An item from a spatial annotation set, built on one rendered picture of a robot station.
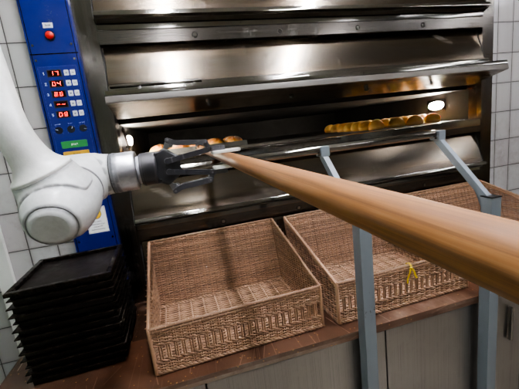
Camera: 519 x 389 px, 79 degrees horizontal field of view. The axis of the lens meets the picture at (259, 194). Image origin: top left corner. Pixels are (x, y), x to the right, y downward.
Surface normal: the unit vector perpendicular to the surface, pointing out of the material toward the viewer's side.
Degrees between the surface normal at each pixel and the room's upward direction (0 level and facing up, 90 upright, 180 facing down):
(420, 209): 34
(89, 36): 90
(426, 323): 90
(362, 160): 70
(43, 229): 112
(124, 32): 90
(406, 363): 90
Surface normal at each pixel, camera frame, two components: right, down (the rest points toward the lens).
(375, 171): 0.20, -0.18
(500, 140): 0.26, 0.16
